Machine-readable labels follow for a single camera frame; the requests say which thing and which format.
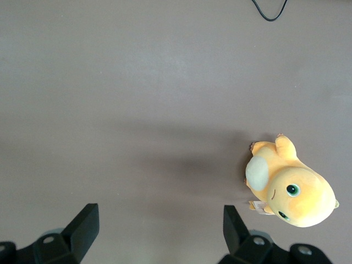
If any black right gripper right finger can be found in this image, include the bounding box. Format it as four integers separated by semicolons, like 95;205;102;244
219;204;335;264

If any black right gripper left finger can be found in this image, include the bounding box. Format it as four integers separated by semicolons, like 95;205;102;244
0;202;100;264

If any orange plush toy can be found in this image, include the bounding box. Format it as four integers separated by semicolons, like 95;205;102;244
244;133;340;229

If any thin black looped cable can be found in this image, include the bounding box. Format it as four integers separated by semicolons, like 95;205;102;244
251;0;289;21

